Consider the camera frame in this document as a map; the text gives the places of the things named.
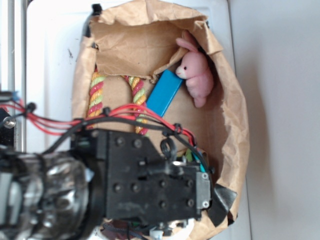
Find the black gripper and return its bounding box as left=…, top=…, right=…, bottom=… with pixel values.
left=100, top=130, right=211, bottom=224

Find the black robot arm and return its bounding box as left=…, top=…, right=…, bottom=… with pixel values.
left=0, top=129, right=211, bottom=240

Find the blue wooden block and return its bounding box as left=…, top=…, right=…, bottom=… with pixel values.
left=146, top=70, right=183, bottom=117

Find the green plush turtle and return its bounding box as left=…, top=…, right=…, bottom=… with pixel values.
left=177, top=148, right=196, bottom=162

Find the brown paper bag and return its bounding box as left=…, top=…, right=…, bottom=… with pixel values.
left=71, top=0, right=250, bottom=240

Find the pink plush bunny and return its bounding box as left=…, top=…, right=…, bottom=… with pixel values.
left=175, top=30, right=214, bottom=108

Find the red and black wire bundle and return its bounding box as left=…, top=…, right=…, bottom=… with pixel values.
left=0, top=99, right=216, bottom=176

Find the multicoloured twisted rope toy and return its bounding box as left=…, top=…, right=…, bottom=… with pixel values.
left=86, top=69, right=150, bottom=137

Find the black metal bracket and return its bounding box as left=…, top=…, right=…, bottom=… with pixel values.
left=0, top=91, right=18, bottom=147

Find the aluminium frame rail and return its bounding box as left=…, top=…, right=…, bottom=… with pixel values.
left=0, top=0, right=27, bottom=153

